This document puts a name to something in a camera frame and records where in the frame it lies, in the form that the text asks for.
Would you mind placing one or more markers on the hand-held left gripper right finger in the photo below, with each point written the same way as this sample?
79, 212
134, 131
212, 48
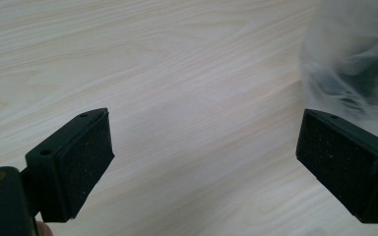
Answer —
344, 164

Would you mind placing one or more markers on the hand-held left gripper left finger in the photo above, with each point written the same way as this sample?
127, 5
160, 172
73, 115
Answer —
75, 164

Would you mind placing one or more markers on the clear plastic bag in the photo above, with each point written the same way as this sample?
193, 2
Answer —
351, 65

